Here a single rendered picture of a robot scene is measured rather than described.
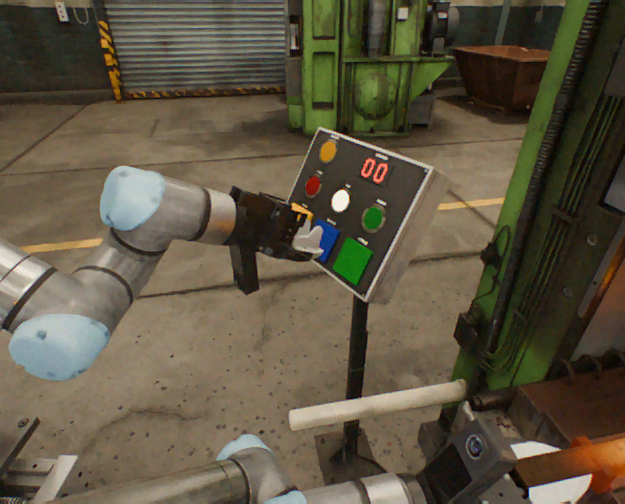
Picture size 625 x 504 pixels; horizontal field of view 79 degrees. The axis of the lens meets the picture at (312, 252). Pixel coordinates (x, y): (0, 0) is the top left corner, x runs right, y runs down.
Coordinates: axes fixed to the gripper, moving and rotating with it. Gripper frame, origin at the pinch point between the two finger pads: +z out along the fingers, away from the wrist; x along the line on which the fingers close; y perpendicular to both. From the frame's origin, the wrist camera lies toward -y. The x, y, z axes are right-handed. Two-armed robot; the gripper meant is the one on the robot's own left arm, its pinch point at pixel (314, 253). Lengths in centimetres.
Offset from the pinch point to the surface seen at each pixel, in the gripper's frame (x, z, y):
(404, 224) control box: -6.8, 11.3, 11.2
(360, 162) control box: 9.6, 11.1, 18.4
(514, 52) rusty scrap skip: 357, 628, 329
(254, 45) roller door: 664, 315, 157
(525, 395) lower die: -36.6, 12.8, -2.4
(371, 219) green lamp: 0.1, 10.7, 9.2
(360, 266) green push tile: -2.8, 10.4, 0.2
